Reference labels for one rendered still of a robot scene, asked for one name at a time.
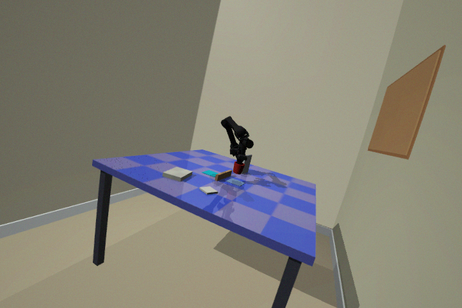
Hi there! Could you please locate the red cup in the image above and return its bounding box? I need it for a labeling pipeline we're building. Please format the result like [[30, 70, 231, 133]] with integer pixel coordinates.
[[233, 162, 245, 175]]

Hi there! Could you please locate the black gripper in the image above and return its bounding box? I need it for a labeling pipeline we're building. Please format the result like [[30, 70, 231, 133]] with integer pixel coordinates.
[[235, 145, 247, 165]]

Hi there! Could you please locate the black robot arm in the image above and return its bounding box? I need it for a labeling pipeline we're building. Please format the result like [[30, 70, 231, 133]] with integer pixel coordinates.
[[221, 116, 254, 156]]

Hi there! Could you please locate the tan wooden bar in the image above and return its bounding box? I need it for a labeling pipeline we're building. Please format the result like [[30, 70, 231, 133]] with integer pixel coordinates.
[[215, 170, 232, 181]]

